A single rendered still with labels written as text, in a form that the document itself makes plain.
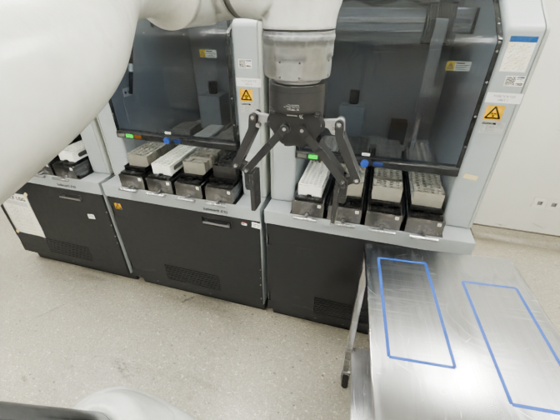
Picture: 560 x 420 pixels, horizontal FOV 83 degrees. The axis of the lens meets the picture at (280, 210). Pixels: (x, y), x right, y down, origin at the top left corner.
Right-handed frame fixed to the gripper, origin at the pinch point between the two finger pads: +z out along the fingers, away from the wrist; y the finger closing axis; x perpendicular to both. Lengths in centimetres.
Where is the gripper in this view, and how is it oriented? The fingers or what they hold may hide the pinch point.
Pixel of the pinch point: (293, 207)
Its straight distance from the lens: 53.5
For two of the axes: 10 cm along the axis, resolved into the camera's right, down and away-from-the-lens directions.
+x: 2.8, -5.2, 8.1
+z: 0.0, 8.4, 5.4
